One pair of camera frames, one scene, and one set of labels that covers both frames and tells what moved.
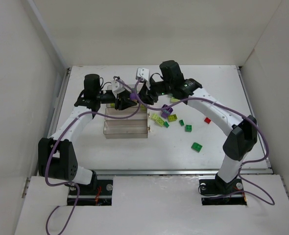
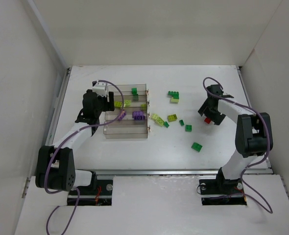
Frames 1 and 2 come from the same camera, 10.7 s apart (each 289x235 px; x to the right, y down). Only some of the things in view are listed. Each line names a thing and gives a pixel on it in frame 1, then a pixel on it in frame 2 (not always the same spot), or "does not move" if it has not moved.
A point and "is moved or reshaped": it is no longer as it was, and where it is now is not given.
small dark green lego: x=166 y=124 does not move
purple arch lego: x=165 y=112 -> x=138 y=115
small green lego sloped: x=181 y=122 does not move
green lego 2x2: x=188 y=128 does not move
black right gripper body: x=147 y=93 -> x=210 y=113
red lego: x=207 y=120 does not move
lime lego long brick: x=160 y=121 does not move
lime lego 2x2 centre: x=172 y=117 does not move
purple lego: x=133 y=96 is moved or reshaped
